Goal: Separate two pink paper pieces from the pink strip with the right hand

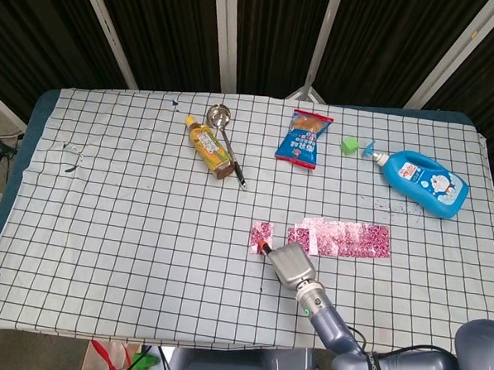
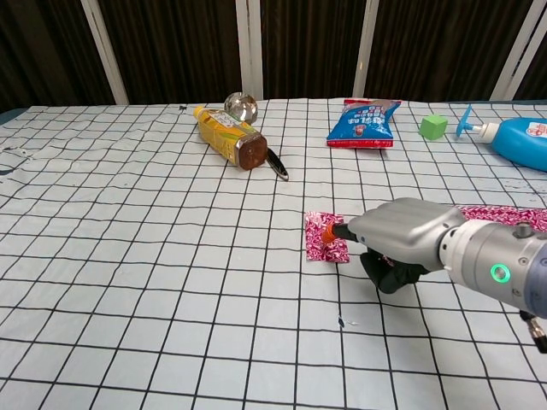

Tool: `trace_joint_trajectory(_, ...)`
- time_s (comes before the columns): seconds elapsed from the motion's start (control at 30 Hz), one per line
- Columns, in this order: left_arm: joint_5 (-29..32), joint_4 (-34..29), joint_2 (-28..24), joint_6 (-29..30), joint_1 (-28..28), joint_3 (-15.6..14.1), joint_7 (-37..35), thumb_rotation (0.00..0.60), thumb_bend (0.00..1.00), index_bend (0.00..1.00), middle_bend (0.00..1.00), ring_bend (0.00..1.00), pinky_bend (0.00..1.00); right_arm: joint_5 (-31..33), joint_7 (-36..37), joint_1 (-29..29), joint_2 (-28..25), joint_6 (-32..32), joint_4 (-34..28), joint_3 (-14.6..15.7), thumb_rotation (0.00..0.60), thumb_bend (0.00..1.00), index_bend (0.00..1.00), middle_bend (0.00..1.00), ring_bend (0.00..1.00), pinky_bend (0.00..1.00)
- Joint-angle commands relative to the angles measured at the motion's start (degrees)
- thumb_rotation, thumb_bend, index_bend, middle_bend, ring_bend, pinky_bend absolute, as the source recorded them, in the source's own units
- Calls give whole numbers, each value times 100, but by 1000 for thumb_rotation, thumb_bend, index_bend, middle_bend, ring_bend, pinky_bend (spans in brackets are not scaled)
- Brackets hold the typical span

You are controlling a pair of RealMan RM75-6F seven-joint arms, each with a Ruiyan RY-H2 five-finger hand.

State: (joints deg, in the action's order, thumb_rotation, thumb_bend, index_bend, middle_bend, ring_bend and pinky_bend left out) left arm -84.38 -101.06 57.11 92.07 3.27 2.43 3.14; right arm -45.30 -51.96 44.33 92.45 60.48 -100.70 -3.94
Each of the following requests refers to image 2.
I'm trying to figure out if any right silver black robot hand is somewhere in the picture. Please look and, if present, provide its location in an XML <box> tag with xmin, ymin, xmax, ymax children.
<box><xmin>322</xmin><ymin>198</ymin><xmax>466</xmax><ymax>295</ymax></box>

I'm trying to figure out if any green cube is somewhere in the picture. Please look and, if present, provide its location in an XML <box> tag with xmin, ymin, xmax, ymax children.
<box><xmin>419</xmin><ymin>114</ymin><xmax>449</xmax><ymax>143</ymax></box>

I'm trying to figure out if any blue red snack bag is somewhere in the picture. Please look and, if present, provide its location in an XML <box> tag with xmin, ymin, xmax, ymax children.
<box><xmin>326</xmin><ymin>98</ymin><xmax>404</xmax><ymax>150</ymax></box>

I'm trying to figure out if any blue pump detergent bottle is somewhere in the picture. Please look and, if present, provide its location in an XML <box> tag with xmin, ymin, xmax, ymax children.
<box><xmin>454</xmin><ymin>103</ymin><xmax>547</xmax><ymax>173</ymax></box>

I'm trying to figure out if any yellow tea bottle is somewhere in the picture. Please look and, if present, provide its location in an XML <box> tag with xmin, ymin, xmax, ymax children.
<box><xmin>192</xmin><ymin>105</ymin><xmax>268</xmax><ymax>172</ymax></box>

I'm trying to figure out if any white black checked tablecloth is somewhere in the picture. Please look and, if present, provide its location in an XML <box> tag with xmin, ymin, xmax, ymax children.
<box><xmin>0</xmin><ymin>97</ymin><xmax>547</xmax><ymax>410</ymax></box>

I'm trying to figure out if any black pleated curtain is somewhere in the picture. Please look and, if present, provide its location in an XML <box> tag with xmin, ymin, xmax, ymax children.
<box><xmin>0</xmin><ymin>0</ymin><xmax>547</xmax><ymax>113</ymax></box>

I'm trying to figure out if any metal arm cable plug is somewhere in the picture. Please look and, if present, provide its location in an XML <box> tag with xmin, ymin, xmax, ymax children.
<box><xmin>518</xmin><ymin>310</ymin><xmax>547</xmax><ymax>356</ymax></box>

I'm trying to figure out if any white metal frame post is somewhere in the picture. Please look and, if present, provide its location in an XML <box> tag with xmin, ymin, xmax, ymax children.
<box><xmin>351</xmin><ymin>0</ymin><xmax>380</xmax><ymax>101</ymax></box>
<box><xmin>490</xmin><ymin>0</ymin><xmax>547</xmax><ymax>102</ymax></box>
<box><xmin>79</xmin><ymin>0</ymin><xmax>130</xmax><ymax>105</ymax></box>
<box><xmin>235</xmin><ymin>0</ymin><xmax>264</xmax><ymax>101</ymax></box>

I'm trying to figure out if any steel ladle black handle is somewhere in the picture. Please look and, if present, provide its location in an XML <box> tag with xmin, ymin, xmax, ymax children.
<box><xmin>223</xmin><ymin>91</ymin><xmax>291</xmax><ymax>183</ymax></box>

